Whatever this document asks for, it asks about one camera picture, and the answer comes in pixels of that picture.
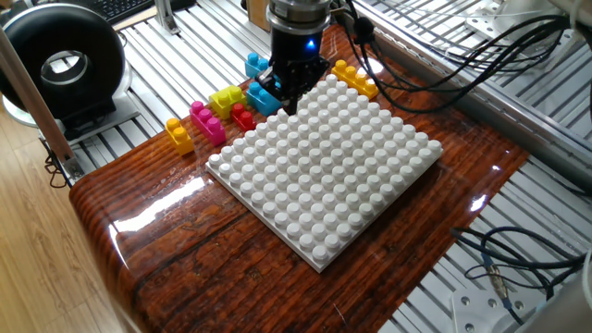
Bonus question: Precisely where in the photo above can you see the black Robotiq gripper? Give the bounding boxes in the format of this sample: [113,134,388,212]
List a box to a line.
[255,21,332,117]

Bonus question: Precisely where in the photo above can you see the yellow four-stud long block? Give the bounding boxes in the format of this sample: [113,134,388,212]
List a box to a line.
[330,58,380,101]

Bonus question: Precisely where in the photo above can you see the white studded baseplate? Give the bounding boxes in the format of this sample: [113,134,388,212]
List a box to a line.
[204,73,444,274]

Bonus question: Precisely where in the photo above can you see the blue four-stud square block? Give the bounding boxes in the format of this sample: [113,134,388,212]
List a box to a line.
[245,81,286,117]

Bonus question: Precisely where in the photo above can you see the blue three-stud long block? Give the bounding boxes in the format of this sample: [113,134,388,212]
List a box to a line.
[244,52,274,80]

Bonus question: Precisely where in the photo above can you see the red two-stud block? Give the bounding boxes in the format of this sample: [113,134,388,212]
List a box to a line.
[229,102,257,133]

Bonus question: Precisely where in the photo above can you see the lime tall two-stud block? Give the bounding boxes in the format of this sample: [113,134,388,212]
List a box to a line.
[208,85,249,120]

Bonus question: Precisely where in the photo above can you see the cardboard box with label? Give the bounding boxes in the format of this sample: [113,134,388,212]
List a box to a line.
[246,0,272,32]

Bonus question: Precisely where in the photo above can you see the magenta three-stud block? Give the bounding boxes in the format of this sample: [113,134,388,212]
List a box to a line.
[189,100,228,148]

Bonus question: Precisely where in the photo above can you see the yellow two-stud block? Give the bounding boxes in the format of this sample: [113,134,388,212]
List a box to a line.
[165,117,196,157]

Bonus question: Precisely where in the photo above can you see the black keyboard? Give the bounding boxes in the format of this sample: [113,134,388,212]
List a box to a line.
[85,0,156,25]

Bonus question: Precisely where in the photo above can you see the wood pattern table mat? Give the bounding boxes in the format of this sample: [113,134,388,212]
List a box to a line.
[68,25,531,333]

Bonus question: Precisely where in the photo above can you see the white plastic housing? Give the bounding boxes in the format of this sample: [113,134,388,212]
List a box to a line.
[464,0,574,45]

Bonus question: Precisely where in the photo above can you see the slanted aluminium bar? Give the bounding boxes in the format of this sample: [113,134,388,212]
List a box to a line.
[0,25,86,182]

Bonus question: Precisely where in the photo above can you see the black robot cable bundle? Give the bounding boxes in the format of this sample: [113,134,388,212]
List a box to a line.
[341,0,592,121]

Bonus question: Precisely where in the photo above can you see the aluminium post bracket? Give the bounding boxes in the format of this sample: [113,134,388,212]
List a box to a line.
[154,0,181,36]

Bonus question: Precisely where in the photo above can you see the white device base plate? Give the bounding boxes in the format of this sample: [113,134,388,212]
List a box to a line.
[2,90,142,147]

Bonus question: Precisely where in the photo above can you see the black ring shaped device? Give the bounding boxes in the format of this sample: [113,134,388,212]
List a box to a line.
[0,3,127,140]

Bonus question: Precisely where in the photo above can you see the thin black wire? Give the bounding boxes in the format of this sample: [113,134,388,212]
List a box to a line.
[43,138,69,190]

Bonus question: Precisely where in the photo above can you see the silver cable connector plug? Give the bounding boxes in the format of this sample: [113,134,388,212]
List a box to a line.
[485,263,510,302]

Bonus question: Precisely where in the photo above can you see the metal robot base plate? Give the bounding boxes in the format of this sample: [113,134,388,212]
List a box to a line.
[450,289,542,333]

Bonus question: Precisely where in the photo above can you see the black looped cables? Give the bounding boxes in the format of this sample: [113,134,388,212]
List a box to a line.
[450,226,588,325]

